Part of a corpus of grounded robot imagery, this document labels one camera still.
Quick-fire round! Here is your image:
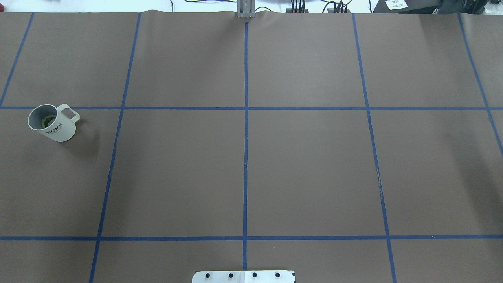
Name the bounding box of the white HOME mug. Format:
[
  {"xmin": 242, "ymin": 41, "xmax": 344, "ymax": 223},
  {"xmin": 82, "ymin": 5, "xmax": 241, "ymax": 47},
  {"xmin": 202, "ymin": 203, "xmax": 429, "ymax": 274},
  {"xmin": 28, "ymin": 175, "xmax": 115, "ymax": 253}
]
[{"xmin": 27, "ymin": 104, "xmax": 81, "ymax": 143}]

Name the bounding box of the brown paper table mat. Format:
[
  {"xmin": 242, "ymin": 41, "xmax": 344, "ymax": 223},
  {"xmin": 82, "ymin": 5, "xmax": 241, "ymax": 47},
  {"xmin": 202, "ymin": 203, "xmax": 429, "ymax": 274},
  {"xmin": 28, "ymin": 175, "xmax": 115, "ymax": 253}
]
[{"xmin": 1, "ymin": 11, "xmax": 502, "ymax": 283}]

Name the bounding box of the black box device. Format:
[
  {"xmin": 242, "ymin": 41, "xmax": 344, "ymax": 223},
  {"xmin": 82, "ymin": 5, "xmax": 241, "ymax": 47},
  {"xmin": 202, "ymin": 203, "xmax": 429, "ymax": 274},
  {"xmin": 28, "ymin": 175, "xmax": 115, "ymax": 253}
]
[{"xmin": 371, "ymin": 0, "xmax": 440, "ymax": 14}]

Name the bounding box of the aluminium extrusion post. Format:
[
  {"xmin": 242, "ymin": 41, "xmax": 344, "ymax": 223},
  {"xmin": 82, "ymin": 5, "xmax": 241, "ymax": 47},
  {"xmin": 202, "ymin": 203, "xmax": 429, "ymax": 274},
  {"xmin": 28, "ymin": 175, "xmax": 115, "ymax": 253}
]
[{"xmin": 237, "ymin": 0, "xmax": 256, "ymax": 18}]

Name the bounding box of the white pedestal base column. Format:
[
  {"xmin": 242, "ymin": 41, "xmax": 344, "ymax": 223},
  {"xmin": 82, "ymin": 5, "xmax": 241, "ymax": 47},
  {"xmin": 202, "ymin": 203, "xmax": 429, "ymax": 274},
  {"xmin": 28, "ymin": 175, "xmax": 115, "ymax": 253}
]
[{"xmin": 192, "ymin": 270, "xmax": 296, "ymax": 283}]

